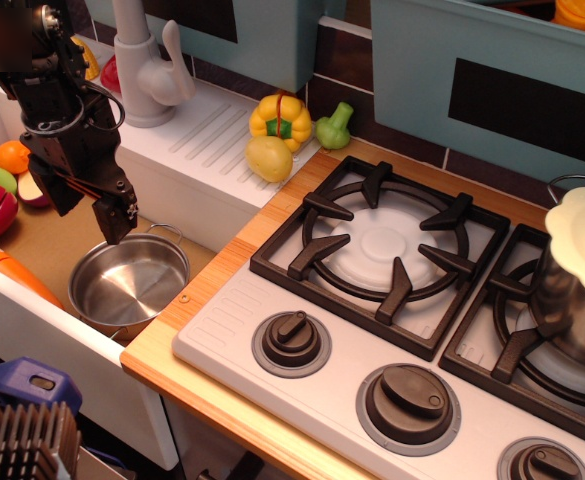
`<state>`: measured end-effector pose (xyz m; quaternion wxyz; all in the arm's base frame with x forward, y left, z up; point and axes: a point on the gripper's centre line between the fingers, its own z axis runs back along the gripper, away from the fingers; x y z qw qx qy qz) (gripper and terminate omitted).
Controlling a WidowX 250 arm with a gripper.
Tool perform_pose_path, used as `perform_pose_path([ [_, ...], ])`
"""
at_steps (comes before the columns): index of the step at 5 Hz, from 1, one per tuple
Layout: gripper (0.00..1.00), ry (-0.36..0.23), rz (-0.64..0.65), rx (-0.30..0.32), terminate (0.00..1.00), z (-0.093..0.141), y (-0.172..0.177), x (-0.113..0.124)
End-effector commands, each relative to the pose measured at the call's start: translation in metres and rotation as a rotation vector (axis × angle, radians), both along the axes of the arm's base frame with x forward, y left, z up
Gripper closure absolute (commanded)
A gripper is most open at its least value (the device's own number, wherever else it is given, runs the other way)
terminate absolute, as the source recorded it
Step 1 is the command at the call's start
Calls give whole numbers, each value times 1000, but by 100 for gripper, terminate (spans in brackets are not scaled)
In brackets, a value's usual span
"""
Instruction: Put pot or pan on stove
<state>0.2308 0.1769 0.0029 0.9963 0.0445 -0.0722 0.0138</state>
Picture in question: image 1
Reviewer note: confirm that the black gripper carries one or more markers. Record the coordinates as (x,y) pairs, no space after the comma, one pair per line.
(73,141)

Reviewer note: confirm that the small steel pot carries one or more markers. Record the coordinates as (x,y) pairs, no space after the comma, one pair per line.
(119,289)

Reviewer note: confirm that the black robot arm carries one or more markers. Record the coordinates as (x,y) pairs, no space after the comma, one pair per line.
(37,53)

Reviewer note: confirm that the small left stove knob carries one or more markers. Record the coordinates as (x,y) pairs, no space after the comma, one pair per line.
(291,344)

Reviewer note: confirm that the white stove top panel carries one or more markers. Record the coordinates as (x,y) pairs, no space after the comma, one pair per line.
(218,342)

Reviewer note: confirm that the large middle stove knob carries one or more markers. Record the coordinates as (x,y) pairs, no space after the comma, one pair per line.
(408,410)

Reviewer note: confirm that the large steel pot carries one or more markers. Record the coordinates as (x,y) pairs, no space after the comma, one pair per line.
(558,298)

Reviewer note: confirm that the right stove knob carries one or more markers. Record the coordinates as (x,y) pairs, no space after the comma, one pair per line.
(538,458)

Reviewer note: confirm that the purple toy onion slice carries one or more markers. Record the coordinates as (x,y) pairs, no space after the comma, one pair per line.
(29,192)

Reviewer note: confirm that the green toy apple piece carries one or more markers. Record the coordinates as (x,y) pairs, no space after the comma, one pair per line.
(8,181)

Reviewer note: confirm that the white toy sink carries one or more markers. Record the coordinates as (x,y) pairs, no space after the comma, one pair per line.
(190,173)

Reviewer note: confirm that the orange toy carrot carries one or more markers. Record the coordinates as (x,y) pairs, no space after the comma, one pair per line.
(20,274)

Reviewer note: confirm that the grey toy faucet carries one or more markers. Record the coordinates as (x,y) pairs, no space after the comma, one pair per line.
(151,87)

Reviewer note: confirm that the red toy pepper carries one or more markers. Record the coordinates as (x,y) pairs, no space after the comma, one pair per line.
(109,75)

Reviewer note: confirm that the yellow toy corn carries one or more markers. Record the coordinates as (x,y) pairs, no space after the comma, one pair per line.
(93,70)

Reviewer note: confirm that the yellow toy potato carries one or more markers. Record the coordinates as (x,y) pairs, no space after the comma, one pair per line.
(269,158)

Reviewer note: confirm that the blue plastic part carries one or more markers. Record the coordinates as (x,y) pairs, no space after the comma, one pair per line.
(25,381)

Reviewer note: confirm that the yellow toy bell pepper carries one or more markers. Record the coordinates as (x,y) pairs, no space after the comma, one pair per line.
(283,116)

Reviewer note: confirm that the grey finned heat sink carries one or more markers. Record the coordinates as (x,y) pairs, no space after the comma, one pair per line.
(39,442)

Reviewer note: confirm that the green toy broccoli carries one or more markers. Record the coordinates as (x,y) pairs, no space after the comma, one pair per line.
(332,132)

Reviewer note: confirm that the black left burner grate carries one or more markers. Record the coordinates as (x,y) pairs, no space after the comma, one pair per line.
(385,253)

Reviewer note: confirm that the black burner grate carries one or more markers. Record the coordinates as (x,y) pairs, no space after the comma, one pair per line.
(385,253)
(497,346)

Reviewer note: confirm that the black right burner grate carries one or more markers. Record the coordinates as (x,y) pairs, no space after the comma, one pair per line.
(497,346)

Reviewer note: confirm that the teal right cabinet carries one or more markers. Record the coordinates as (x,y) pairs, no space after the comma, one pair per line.
(495,85)

